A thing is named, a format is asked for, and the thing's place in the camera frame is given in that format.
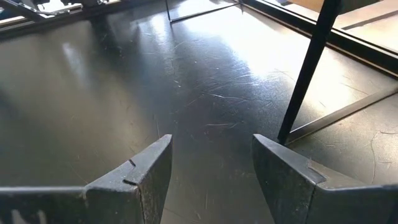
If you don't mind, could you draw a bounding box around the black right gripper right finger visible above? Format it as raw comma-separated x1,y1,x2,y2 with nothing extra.
252,133,398,224

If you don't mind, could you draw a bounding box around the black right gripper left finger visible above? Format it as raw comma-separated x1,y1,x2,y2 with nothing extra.
0,134,174,224

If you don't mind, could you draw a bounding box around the black table mat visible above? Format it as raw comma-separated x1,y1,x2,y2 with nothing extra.
0,0,398,224

